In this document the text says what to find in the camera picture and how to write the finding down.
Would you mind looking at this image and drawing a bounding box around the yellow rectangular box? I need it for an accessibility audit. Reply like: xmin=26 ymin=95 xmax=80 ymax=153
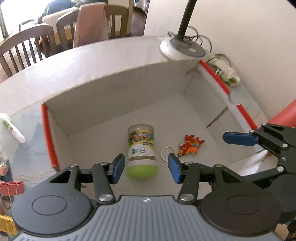
xmin=0 ymin=215 xmax=18 ymax=235

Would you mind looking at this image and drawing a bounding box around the red cardboard box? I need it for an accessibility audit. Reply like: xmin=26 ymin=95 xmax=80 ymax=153
xmin=41 ymin=59 xmax=273 ymax=176

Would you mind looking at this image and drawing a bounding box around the orange fish keychain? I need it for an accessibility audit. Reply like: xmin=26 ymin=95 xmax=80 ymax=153
xmin=160 ymin=135 xmax=205 ymax=162

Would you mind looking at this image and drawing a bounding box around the red binder clip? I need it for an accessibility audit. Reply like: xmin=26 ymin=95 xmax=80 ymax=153
xmin=0 ymin=181 xmax=23 ymax=197

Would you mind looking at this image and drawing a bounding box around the pink pig figurine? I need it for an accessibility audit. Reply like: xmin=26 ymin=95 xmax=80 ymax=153
xmin=0 ymin=162 xmax=9 ymax=176

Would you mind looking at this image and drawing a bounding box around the white desk lamp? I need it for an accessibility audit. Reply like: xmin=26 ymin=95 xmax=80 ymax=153
xmin=159 ymin=0 xmax=206 ymax=61

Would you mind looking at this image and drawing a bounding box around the dark wooden chair centre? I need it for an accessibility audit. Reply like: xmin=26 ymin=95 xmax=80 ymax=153
xmin=1 ymin=24 xmax=57 ymax=78

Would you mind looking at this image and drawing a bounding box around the white green glue pen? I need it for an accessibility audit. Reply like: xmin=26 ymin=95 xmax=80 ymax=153
xmin=0 ymin=113 xmax=26 ymax=144

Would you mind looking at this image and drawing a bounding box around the green lid spice jar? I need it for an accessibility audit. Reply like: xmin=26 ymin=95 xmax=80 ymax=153
xmin=127 ymin=124 xmax=158 ymax=180

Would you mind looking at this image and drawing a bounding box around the pink cloth on chair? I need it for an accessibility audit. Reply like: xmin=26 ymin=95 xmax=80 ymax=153
xmin=73 ymin=3 xmax=108 ymax=48

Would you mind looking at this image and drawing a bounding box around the wooden chair with pink cloth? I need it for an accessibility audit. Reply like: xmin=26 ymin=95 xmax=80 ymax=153
xmin=56 ymin=3 xmax=129 ymax=51

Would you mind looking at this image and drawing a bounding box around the red water bottle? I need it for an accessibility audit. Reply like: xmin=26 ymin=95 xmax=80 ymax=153
xmin=268 ymin=100 xmax=296 ymax=128

